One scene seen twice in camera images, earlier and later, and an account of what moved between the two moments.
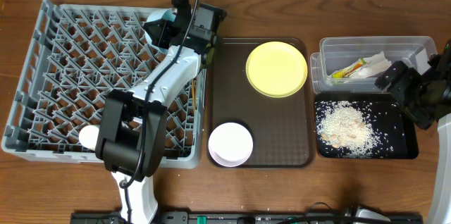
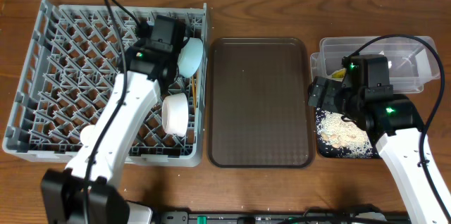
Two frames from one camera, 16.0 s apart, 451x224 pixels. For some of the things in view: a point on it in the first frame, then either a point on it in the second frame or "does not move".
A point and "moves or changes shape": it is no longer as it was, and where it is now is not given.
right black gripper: x=409 y=76 to x=316 y=92
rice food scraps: x=342 y=126 does not move
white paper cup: x=89 y=135 does not move
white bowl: x=230 y=144 to x=175 y=114
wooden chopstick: x=197 y=92 does not move
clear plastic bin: x=352 y=64 does not move
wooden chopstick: x=193 y=94 does not move
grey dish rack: x=78 y=53 does not move
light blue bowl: x=168 y=14 moves or changes shape
